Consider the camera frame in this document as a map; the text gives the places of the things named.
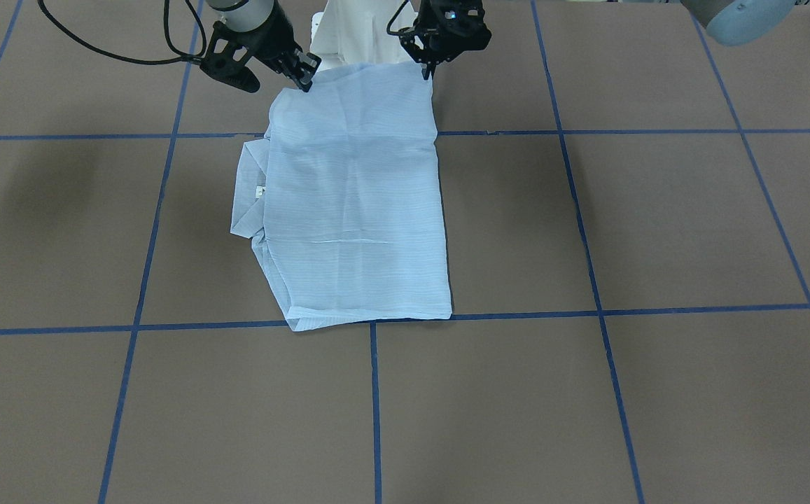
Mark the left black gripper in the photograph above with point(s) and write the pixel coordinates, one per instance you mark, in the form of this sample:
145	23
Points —
424	47

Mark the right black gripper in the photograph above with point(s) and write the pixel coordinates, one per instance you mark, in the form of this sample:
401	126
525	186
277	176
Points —
269	35

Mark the light blue button-up shirt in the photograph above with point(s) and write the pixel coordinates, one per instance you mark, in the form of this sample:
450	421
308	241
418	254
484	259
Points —
341	200

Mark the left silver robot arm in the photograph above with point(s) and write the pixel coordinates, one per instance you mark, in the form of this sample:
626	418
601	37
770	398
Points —
732	23

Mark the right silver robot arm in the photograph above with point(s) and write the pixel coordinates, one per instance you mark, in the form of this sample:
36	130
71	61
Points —
245	16

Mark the brown paper table cover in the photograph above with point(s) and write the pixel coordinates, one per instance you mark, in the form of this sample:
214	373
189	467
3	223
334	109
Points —
627	206

